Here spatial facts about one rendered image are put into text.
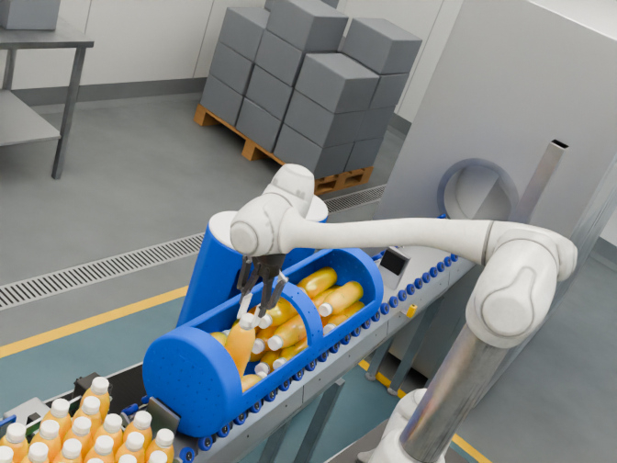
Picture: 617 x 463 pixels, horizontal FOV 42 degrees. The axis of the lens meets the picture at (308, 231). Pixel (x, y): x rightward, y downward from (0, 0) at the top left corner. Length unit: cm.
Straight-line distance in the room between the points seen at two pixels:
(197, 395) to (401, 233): 71
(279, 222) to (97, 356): 227
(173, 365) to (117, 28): 422
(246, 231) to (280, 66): 414
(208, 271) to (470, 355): 149
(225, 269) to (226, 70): 337
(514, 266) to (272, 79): 442
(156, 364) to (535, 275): 105
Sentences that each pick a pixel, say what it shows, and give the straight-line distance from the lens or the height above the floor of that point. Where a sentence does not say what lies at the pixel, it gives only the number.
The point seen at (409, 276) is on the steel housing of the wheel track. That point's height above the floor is 93.
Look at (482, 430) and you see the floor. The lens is 437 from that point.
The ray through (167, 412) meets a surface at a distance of 214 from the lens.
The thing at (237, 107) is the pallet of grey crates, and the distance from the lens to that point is 609.
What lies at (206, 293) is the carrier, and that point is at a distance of 301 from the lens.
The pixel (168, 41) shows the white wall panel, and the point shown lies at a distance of 648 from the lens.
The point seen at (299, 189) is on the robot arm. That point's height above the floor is 172.
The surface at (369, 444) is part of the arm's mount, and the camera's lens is 229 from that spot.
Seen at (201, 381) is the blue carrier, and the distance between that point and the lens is 210.
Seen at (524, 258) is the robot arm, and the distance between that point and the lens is 160.
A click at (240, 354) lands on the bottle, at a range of 210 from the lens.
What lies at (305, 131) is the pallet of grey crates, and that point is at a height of 44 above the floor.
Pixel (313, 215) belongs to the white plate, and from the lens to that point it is 327.
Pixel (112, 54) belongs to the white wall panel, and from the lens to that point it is 618.
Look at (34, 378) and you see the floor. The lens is 371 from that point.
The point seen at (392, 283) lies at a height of 95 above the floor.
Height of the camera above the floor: 250
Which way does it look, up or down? 28 degrees down
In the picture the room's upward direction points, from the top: 21 degrees clockwise
